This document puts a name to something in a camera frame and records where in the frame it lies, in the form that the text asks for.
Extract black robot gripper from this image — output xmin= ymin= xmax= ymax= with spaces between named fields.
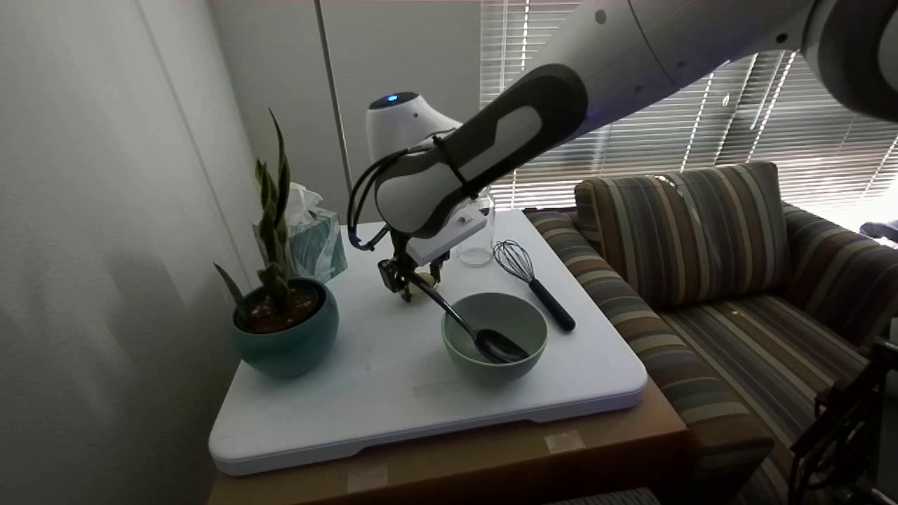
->
xmin=379 ymin=233 xmax=448 ymax=302

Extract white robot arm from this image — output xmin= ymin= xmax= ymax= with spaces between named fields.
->
xmin=350 ymin=0 xmax=898 ymax=291

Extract clear glass bottle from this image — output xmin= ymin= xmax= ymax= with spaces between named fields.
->
xmin=458 ymin=190 xmax=496 ymax=267

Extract white plastic board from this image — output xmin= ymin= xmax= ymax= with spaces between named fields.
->
xmin=208 ymin=209 xmax=649 ymax=477

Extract teal tissue box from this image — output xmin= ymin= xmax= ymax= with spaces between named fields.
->
xmin=284 ymin=181 xmax=347 ymax=284

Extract green ceramic bowl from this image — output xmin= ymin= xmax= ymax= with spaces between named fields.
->
xmin=443 ymin=291 xmax=546 ymax=382

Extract teal plant pot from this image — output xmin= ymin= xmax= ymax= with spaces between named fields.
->
xmin=231 ymin=278 xmax=340 ymax=379

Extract black plastic spoon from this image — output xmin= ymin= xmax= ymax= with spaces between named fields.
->
xmin=413 ymin=275 xmax=528 ymax=361

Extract snake plant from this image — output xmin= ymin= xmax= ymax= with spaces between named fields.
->
xmin=215 ymin=114 xmax=292 ymax=330

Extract white cabinet doors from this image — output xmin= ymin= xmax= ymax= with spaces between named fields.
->
xmin=211 ymin=0 xmax=479 ymax=214

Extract cardboard box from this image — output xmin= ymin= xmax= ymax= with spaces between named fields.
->
xmin=208 ymin=385 xmax=691 ymax=505

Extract striped sofa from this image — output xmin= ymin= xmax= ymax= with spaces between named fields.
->
xmin=528 ymin=162 xmax=898 ymax=505

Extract window blinds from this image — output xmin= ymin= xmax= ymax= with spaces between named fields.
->
xmin=476 ymin=0 xmax=898 ymax=233

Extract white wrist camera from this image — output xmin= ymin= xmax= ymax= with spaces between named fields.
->
xmin=406 ymin=205 xmax=487 ymax=264

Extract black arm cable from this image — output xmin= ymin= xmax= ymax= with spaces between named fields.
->
xmin=346 ymin=138 xmax=472 ymax=253

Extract black wire whisk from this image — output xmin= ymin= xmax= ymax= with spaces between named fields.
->
xmin=493 ymin=239 xmax=576 ymax=334

